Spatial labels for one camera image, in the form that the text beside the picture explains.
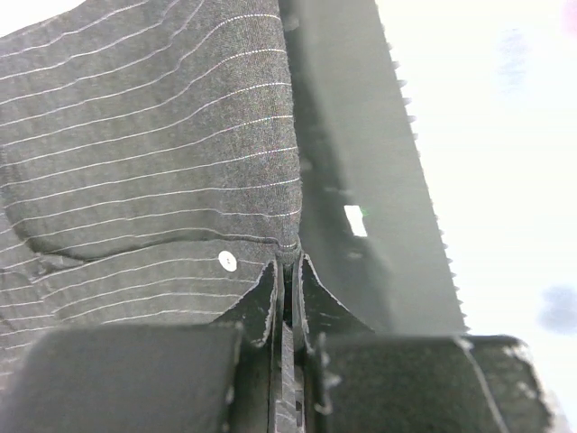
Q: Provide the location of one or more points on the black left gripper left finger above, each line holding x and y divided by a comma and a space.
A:
217, 377

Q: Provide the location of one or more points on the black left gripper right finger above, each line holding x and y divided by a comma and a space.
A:
356, 380

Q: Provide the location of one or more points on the dark grey pinstripe shirt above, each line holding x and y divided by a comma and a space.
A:
149, 171

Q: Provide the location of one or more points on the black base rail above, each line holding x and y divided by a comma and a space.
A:
368, 224

